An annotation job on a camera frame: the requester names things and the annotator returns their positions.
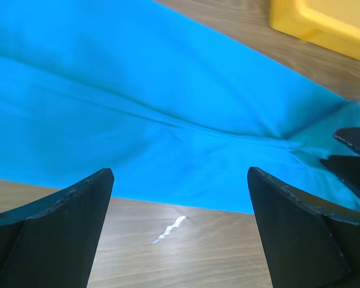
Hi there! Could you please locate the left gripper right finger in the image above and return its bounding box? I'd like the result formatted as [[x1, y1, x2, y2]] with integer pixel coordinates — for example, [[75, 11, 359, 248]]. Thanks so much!
[[247, 167, 360, 287]]

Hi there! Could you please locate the teal t shirt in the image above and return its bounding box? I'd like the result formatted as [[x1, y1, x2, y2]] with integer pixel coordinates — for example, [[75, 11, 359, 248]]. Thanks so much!
[[0, 1, 360, 213]]

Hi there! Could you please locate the yellow plastic tray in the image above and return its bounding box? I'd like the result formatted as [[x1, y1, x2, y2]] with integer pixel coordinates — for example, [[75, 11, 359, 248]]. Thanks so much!
[[269, 0, 360, 61]]

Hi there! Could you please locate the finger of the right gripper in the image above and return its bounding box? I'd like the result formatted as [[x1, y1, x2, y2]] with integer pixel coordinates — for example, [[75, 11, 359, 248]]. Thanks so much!
[[334, 127, 360, 156], [320, 155, 360, 199]]

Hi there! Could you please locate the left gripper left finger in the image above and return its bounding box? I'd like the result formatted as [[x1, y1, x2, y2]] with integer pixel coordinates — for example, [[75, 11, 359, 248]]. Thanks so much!
[[0, 169, 114, 287]]

